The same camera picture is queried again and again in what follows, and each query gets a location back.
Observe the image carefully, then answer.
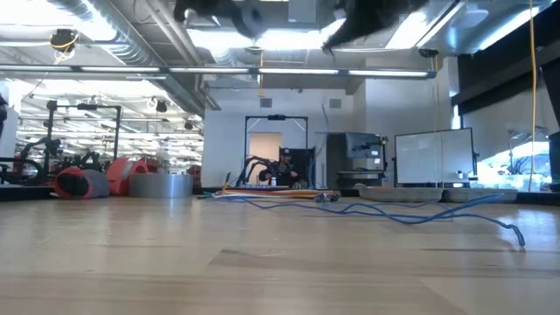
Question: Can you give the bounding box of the black gantry frame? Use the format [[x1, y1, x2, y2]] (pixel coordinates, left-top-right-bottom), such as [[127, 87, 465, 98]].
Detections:
[[243, 115, 310, 189]]

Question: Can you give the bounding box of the whiteboard on stand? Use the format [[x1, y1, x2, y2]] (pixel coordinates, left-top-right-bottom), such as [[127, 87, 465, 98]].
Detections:
[[393, 127, 479, 187]]

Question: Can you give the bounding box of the black cabinet with monitor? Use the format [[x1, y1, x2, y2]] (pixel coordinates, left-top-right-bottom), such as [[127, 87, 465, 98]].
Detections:
[[325, 132, 389, 189]]

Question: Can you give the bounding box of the grey duct tape roll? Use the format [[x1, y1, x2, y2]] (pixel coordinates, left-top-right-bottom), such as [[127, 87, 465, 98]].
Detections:
[[128, 173, 194, 199]]

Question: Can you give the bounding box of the blue cord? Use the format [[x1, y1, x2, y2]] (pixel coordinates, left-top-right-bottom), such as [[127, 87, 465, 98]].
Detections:
[[227, 102, 526, 247]]

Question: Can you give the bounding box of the black robot station frame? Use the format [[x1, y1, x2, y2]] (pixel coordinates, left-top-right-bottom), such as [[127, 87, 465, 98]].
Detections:
[[45, 99, 123, 161]]

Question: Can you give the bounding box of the person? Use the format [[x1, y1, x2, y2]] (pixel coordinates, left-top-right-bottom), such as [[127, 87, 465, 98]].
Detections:
[[258, 147, 307, 188]]

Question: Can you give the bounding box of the grey cylinder with red rim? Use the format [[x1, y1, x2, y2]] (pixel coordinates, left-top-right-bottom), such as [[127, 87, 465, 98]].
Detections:
[[53, 166, 110, 200]]

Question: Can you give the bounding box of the ceiling cable reel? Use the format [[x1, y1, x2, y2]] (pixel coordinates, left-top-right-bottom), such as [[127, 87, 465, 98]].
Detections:
[[48, 28, 81, 54]]

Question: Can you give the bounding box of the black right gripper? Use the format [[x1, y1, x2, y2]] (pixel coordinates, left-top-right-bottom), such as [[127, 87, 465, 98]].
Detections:
[[321, 0, 430, 52]]

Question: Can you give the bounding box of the red tape dispenser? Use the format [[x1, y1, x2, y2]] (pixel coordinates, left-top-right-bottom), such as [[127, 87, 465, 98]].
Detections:
[[104, 156, 163, 197]]

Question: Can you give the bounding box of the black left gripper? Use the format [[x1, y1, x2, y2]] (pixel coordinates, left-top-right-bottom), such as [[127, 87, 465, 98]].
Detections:
[[173, 0, 242, 21]]

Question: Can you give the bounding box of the long ceiling light strip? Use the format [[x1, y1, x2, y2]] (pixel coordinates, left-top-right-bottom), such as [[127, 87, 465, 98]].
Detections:
[[0, 64, 438, 81]]

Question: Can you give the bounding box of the bundle of coloured wires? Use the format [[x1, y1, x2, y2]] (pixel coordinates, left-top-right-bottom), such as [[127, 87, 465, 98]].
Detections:
[[203, 187, 342, 205]]

